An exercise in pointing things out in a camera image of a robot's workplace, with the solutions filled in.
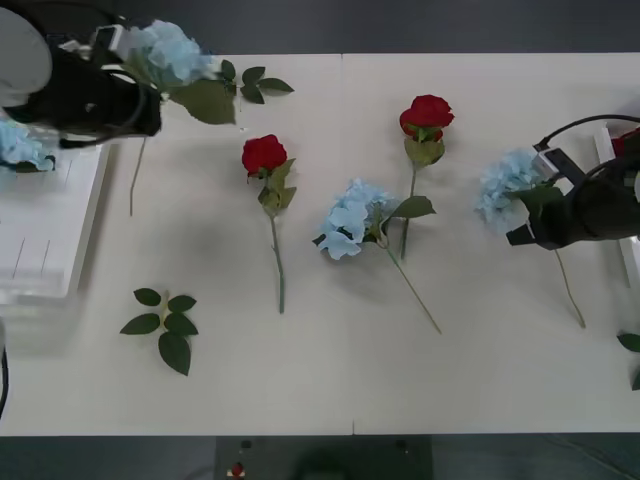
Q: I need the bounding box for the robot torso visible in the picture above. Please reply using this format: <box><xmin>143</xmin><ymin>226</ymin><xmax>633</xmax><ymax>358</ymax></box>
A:
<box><xmin>214</xmin><ymin>435</ymin><xmax>435</xmax><ymax>480</ymax></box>

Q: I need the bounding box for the shallow white box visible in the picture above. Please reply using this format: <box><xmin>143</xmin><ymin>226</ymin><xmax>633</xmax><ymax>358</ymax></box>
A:
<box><xmin>0</xmin><ymin>124</ymin><xmax>112</xmax><ymax>306</ymax></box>
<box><xmin>592</xmin><ymin>119</ymin><xmax>640</xmax><ymax>290</ymax></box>

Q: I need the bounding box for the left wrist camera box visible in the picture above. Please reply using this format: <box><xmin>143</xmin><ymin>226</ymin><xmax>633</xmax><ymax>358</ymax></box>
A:
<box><xmin>91</xmin><ymin>24</ymin><xmax>126</xmax><ymax>59</ymax></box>

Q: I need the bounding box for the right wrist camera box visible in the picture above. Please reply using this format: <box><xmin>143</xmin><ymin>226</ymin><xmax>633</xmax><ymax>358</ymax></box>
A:
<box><xmin>531</xmin><ymin>143</ymin><xmax>577</xmax><ymax>187</ymax></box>

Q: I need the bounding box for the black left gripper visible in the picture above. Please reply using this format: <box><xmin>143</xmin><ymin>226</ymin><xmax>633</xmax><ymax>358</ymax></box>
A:
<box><xmin>92</xmin><ymin>62</ymin><xmax>164</xmax><ymax>139</ymax></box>

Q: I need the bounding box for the black cable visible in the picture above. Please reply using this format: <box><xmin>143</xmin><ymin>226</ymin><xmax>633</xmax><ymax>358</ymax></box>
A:
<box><xmin>0</xmin><ymin>344</ymin><xmax>10</xmax><ymax>417</ymax></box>

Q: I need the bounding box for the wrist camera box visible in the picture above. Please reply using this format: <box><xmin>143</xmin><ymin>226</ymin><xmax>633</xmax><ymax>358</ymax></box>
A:
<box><xmin>531</xmin><ymin>143</ymin><xmax>577</xmax><ymax>187</ymax></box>
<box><xmin>91</xmin><ymin>24</ymin><xmax>126</xmax><ymax>59</ymax></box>

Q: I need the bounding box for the red rose with green stem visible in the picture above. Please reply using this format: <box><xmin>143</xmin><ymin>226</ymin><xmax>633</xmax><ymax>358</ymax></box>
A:
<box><xmin>398</xmin><ymin>93</ymin><xmax>456</xmax><ymax>260</ymax></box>
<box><xmin>610</xmin><ymin>127</ymin><xmax>640</xmax><ymax>157</ymax></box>
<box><xmin>241</xmin><ymin>133</ymin><xmax>299</xmax><ymax>315</ymax></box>

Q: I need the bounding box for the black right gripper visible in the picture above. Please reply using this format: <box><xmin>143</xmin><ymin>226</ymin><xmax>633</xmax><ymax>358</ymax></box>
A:
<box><xmin>505</xmin><ymin>193</ymin><xmax>582</xmax><ymax>251</ymax></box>

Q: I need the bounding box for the pale blue flower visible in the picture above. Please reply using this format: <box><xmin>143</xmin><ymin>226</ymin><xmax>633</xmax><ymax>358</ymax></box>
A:
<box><xmin>0</xmin><ymin>119</ymin><xmax>57</xmax><ymax>174</ymax></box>
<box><xmin>119</xmin><ymin>19</ymin><xmax>237</xmax><ymax>217</ymax></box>
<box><xmin>473</xmin><ymin>147</ymin><xmax>587</xmax><ymax>330</ymax></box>
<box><xmin>312</xmin><ymin>177</ymin><xmax>444</xmax><ymax>335</ymax></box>

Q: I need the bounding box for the loose green leaf twig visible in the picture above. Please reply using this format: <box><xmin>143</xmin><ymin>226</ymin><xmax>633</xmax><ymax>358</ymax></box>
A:
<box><xmin>616</xmin><ymin>332</ymin><xmax>640</xmax><ymax>392</ymax></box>
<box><xmin>118</xmin><ymin>287</ymin><xmax>200</xmax><ymax>377</ymax></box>
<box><xmin>219</xmin><ymin>58</ymin><xmax>296</xmax><ymax>114</ymax></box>

